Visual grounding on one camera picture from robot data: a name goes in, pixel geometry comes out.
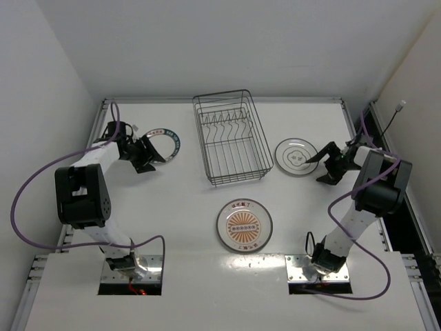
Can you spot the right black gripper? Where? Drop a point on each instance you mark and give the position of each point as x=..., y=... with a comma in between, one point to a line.
x=331, y=163

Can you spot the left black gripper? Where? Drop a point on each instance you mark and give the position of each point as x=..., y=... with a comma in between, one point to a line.
x=142, y=154

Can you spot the green rimmed white plate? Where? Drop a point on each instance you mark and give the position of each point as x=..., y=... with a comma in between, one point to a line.
x=166, y=142

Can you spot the white plate grey pattern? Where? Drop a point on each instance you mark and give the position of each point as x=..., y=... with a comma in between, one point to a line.
x=292, y=155

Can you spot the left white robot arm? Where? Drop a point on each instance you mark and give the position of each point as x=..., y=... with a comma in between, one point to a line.
x=84, y=203

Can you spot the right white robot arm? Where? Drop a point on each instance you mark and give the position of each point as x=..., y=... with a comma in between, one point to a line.
x=379, y=190

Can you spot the orange sunburst plate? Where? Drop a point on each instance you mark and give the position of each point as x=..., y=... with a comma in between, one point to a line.
x=244, y=226

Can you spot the black cable white plug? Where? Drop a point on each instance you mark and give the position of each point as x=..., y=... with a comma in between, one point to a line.
x=397, y=110

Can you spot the grey wire dish rack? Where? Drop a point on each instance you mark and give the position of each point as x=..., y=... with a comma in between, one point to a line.
x=233, y=144

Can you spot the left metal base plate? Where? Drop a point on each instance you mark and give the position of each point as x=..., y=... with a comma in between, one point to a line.
x=147, y=270

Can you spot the metal base plate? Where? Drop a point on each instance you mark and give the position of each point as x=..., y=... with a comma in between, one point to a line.
x=147, y=270
x=300, y=271

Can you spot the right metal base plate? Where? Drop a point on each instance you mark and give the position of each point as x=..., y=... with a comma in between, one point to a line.
x=300, y=271

